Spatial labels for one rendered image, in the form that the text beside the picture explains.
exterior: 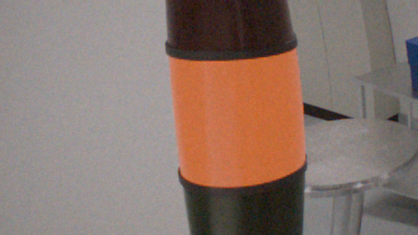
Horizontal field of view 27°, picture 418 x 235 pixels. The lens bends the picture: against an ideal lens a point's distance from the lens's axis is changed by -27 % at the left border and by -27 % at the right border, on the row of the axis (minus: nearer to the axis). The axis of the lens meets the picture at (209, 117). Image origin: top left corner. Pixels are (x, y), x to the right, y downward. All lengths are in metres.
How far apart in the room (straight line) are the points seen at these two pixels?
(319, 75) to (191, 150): 7.58
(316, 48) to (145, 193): 5.84
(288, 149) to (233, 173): 0.02
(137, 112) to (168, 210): 0.22
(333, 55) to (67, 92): 5.87
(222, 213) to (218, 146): 0.03
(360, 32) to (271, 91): 7.02
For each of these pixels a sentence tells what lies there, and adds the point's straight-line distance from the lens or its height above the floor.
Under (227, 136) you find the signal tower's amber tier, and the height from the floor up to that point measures 2.27.
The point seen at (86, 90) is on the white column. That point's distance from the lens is 2.03.
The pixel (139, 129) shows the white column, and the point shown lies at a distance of 2.11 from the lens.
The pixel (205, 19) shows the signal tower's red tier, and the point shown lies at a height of 2.31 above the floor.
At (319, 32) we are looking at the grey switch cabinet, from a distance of 7.84.
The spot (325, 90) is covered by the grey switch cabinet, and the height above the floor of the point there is 0.25.
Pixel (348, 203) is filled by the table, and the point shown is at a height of 0.68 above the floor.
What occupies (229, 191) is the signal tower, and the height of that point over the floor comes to 2.25.
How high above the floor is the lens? 2.39
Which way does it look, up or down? 17 degrees down
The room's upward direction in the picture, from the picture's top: 6 degrees counter-clockwise
